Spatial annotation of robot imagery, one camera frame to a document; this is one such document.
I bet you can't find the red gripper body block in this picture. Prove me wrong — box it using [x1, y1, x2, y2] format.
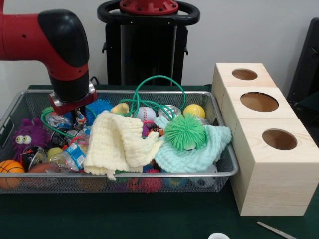
[48, 91, 98, 115]

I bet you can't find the multicoloured patterned cloth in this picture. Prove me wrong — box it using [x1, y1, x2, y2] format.
[75, 109, 88, 130]

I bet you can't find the cream knitted cloth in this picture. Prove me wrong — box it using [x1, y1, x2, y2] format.
[83, 111, 165, 181]

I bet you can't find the wooden box with three holes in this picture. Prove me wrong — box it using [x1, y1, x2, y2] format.
[211, 62, 312, 217]

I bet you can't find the blue spiky ball with eyes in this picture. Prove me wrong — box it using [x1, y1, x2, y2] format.
[85, 99, 114, 125]

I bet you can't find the crushed bottle with blue label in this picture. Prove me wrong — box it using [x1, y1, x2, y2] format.
[49, 142, 87, 173]

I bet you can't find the purple spiky monster toy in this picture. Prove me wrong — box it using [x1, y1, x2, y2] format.
[11, 117, 50, 162]

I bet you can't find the soda can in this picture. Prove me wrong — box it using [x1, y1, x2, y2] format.
[21, 145, 48, 172]

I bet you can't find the white toy baseball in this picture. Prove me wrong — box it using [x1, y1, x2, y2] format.
[136, 106, 157, 122]

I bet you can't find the orange toy basketball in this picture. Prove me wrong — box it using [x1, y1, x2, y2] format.
[0, 160, 26, 190]

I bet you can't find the green spiky rubber ball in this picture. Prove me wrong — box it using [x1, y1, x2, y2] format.
[164, 113, 207, 152]

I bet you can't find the yellow ball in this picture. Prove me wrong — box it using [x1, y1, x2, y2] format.
[182, 103, 206, 119]

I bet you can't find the mint green knitted cloth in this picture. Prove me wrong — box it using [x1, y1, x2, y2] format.
[147, 116, 232, 174]

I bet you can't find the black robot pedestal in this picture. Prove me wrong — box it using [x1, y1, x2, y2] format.
[97, 0, 201, 87]

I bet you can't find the wire mesh bin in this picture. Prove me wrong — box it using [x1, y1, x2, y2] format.
[0, 90, 239, 195]

